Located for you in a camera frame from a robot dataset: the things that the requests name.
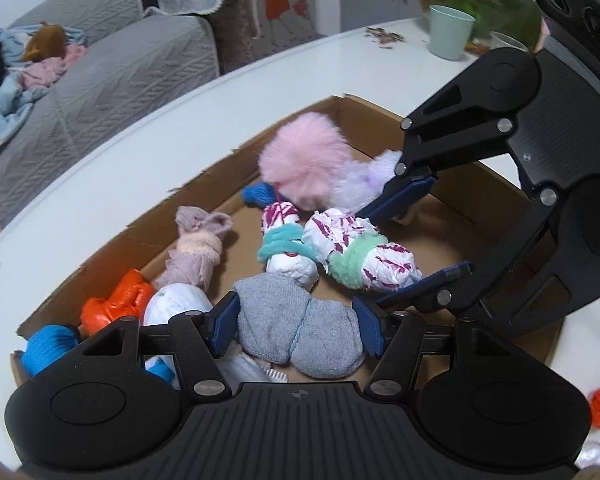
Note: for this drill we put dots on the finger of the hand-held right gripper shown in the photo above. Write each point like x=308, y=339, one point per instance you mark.
x=430, y=282
x=405, y=195

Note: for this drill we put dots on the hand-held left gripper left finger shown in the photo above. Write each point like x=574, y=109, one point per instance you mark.
x=225, y=325

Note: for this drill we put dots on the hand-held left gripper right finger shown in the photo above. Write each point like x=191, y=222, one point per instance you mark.
x=370, y=327

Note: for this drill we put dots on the white patterned sock bundle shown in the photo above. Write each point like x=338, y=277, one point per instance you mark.
x=175, y=302

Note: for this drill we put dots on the brown cardboard box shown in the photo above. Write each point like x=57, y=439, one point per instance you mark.
x=460, y=225

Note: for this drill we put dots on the grey sock bundle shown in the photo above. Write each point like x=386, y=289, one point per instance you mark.
x=300, y=325

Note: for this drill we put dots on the magenta print bundle mint tie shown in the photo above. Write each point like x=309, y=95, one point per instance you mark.
x=340, y=230

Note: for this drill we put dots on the blue sock bundle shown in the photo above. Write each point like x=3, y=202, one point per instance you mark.
x=50, y=347

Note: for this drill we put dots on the lavender fluffy bundle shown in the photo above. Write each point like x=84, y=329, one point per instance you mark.
x=355, y=185

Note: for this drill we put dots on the white blue-striped knitted bundle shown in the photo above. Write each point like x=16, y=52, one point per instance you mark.
x=255, y=370

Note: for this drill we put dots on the mauve stocking bundle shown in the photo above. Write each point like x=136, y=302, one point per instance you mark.
x=195, y=255

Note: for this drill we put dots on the magenta print bundle teal tie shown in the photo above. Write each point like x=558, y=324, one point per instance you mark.
x=290, y=265

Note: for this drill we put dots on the orange plastic bag bundle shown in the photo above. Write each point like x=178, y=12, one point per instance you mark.
x=115, y=305

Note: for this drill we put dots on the pink fluffy bundle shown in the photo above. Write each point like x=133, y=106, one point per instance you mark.
x=300, y=155

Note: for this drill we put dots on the clear glass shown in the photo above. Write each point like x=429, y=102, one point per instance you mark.
x=505, y=40

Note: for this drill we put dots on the small blue bundle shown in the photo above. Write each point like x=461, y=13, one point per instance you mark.
x=260, y=194

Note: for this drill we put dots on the pile of seed shells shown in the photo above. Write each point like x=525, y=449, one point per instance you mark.
x=385, y=37

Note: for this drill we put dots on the green cup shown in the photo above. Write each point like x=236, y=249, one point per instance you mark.
x=450, y=35

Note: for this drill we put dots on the clear plastic wrapper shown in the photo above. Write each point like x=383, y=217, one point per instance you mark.
x=590, y=454

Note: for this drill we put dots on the grey quilted sofa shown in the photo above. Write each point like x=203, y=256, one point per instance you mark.
x=105, y=75

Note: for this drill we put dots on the light blue clothing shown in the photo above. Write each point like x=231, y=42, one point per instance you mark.
x=0, y=115

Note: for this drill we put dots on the pink clothing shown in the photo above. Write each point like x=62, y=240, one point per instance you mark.
x=45, y=72

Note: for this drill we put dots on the brown plush toy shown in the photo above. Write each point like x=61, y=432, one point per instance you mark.
x=45, y=40

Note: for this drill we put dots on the wall poster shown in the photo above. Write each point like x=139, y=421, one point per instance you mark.
x=285, y=0

